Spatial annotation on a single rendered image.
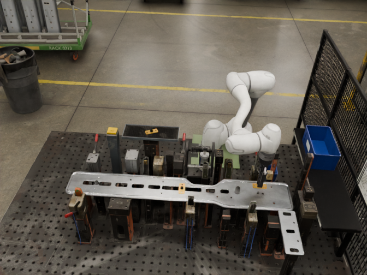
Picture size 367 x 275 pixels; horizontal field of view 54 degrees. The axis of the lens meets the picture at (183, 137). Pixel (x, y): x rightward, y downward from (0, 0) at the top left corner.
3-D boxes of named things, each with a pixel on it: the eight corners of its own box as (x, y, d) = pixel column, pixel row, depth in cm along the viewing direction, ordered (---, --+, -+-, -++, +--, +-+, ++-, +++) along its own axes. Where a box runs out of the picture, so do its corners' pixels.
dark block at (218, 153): (211, 200, 252) (215, 156, 226) (211, 192, 258) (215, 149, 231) (218, 200, 252) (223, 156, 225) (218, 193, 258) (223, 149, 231)
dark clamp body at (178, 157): (170, 203, 250) (170, 163, 225) (171, 189, 260) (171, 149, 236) (185, 204, 249) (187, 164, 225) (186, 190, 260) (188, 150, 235)
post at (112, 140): (112, 181, 264) (105, 135, 236) (114, 174, 270) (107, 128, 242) (122, 182, 264) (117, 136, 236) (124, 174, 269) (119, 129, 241)
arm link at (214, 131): (199, 139, 293) (201, 117, 279) (220, 136, 297) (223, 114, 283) (205, 151, 281) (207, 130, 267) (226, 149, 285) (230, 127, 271)
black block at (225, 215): (215, 251, 221) (219, 221, 203) (215, 236, 229) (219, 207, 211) (229, 251, 221) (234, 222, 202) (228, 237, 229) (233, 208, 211)
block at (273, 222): (258, 256, 219) (266, 228, 201) (256, 240, 227) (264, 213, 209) (273, 257, 218) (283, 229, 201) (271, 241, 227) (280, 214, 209)
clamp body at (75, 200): (75, 246, 222) (64, 208, 198) (81, 226, 233) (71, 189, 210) (92, 247, 221) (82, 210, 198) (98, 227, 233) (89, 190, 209)
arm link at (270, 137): (272, 141, 200) (250, 144, 197) (278, 118, 190) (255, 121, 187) (281, 154, 192) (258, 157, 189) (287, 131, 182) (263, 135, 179)
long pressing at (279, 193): (62, 197, 214) (61, 195, 213) (73, 171, 231) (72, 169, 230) (294, 212, 209) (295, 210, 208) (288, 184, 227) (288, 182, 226)
